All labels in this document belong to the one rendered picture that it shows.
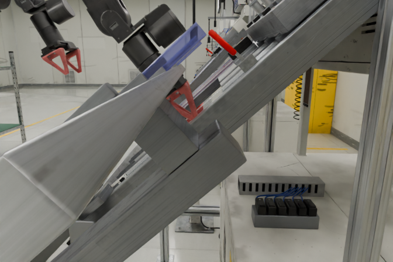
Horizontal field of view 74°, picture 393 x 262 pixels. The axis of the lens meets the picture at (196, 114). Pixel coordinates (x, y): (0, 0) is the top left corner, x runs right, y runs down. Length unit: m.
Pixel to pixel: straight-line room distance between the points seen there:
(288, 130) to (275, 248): 1.44
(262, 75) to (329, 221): 0.49
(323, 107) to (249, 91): 3.54
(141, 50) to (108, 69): 9.41
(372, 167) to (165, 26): 0.43
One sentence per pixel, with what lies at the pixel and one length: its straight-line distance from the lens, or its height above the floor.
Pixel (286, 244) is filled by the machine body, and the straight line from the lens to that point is 0.70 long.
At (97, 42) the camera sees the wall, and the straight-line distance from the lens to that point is 10.05.
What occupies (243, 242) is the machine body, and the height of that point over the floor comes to 0.62.
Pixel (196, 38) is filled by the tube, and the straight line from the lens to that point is 0.19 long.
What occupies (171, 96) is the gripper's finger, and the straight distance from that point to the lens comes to 0.53.
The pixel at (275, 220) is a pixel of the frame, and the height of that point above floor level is 0.64.
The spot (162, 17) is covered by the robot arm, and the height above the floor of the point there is 1.12.
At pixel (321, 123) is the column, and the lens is 4.02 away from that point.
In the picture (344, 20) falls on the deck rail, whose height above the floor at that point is 1.10.
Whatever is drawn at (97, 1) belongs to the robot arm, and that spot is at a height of 1.14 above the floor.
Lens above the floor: 1.04
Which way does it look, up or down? 12 degrees down
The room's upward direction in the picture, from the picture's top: straight up
